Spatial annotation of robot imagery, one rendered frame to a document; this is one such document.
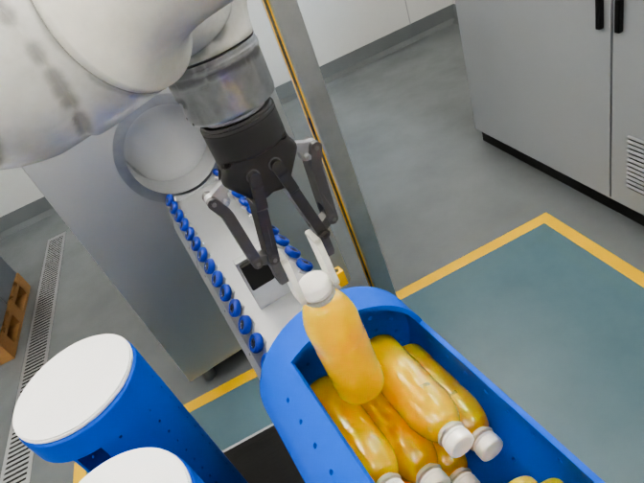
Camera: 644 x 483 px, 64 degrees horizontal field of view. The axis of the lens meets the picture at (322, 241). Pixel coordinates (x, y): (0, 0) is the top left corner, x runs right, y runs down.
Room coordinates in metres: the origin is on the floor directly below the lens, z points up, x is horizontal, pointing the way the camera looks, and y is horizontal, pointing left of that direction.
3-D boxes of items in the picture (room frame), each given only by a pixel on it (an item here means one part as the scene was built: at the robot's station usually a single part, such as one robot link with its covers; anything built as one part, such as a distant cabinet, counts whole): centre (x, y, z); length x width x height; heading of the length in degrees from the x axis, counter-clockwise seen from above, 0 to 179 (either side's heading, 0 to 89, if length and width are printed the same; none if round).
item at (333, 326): (0.47, 0.03, 1.25); 0.07 x 0.07 x 0.19
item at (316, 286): (0.47, 0.03, 1.35); 0.04 x 0.04 x 0.02
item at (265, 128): (0.48, 0.03, 1.54); 0.08 x 0.07 x 0.09; 104
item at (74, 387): (0.87, 0.62, 1.03); 0.28 x 0.28 x 0.01
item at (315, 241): (0.48, 0.01, 1.38); 0.03 x 0.01 x 0.07; 14
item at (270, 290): (1.00, 0.16, 1.00); 0.10 x 0.04 x 0.15; 105
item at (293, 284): (0.47, 0.05, 1.38); 0.03 x 0.01 x 0.07; 14
